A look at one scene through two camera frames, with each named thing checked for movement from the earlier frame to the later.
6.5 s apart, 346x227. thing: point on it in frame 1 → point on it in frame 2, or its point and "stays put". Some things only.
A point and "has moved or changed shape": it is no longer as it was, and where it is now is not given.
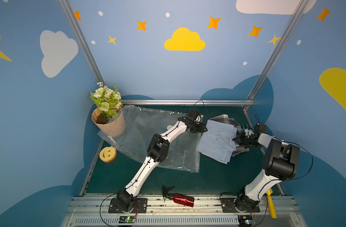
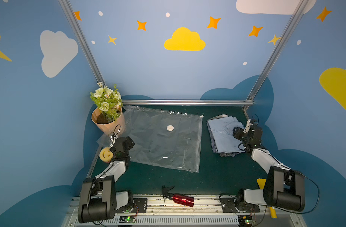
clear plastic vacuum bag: x=185 y=149 stays put
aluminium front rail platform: x=206 y=212 stays put
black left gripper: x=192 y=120 → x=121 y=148
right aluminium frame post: x=278 y=49 stays put
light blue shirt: x=218 y=141 has moved or changed shape
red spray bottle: x=177 y=198 stays put
